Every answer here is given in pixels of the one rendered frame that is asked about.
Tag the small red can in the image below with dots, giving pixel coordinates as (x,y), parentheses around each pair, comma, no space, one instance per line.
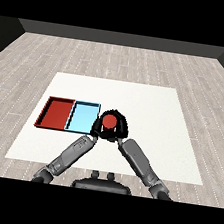
(109,121)

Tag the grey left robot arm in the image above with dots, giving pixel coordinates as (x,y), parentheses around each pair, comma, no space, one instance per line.
(73,150)

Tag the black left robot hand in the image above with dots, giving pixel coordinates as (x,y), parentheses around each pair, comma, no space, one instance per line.
(96,124)

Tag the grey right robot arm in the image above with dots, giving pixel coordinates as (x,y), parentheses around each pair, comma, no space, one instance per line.
(137,159)

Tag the shallow light blue open box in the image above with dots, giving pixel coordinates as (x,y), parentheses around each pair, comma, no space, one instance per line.
(83,117)

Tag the dark grey robot body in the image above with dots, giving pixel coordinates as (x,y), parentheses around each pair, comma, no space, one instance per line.
(102,185)

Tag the shallow red open box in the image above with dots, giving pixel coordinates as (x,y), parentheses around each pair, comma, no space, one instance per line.
(56,113)

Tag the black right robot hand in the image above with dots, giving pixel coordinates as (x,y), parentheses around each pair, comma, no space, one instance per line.
(122,127)

